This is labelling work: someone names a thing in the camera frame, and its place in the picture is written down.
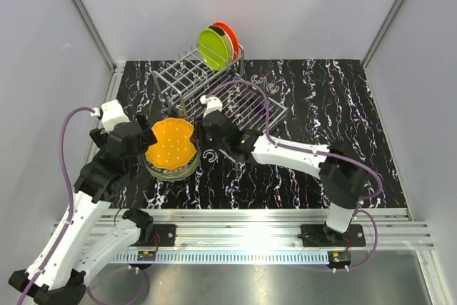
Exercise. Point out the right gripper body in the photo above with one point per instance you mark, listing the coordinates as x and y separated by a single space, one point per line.
217 143

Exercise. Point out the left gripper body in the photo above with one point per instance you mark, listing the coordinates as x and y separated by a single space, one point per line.
101 137

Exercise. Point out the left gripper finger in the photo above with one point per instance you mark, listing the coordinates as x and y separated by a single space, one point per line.
146 139
143 122

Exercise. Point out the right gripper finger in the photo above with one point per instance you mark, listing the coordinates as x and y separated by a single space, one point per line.
203 137
226 149

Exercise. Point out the yellow dotted scalloped plate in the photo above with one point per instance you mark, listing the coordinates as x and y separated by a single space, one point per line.
174 147

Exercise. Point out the lime green plate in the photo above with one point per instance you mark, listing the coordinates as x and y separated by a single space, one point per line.
212 49

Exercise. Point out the orange red plate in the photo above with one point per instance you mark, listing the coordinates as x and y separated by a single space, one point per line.
231 34

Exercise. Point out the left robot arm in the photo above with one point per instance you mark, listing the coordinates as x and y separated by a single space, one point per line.
63 270

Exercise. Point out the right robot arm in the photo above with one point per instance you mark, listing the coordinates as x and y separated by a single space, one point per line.
343 180

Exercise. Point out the stack of plates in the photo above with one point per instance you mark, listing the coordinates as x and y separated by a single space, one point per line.
177 174

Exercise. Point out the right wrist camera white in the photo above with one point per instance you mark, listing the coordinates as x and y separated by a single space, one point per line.
211 104

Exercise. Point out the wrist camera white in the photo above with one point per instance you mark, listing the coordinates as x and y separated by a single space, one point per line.
111 114
211 104

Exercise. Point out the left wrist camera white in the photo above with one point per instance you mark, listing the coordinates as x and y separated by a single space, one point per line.
111 114

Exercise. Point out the left aluminium corner post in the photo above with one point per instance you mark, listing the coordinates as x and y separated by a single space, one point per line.
95 35

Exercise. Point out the aluminium corner post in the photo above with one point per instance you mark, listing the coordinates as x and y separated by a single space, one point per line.
95 35
382 31

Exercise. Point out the grey wire dish rack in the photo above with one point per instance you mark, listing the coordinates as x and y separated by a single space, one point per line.
247 102

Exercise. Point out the aluminium rail frame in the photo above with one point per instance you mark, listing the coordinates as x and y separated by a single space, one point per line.
277 230

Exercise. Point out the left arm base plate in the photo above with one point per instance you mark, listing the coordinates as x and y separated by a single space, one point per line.
161 235

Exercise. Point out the slotted cable duct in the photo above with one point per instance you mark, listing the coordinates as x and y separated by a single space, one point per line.
221 257

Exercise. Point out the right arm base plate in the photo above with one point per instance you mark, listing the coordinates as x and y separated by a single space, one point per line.
320 236

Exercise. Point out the right aluminium corner post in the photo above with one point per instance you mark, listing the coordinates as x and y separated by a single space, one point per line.
382 31

